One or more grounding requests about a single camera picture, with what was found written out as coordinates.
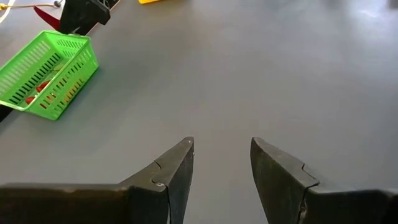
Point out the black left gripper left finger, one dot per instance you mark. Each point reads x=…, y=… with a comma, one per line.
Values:
x=168, y=193

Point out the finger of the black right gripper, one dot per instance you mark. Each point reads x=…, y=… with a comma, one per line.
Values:
x=82, y=15

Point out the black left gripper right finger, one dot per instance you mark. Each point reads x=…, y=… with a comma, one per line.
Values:
x=280, y=186

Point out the small green vegetable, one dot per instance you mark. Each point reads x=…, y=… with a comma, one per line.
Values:
x=57, y=67

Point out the orange-red pepper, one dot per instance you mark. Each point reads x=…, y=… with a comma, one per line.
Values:
x=43, y=86

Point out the small red tomato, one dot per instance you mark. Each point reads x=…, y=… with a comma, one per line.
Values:
x=30, y=99

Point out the green plastic basket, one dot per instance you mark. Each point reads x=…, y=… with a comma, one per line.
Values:
x=87, y=54

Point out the yellow plastic basket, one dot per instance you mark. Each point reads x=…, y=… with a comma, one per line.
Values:
x=149, y=1

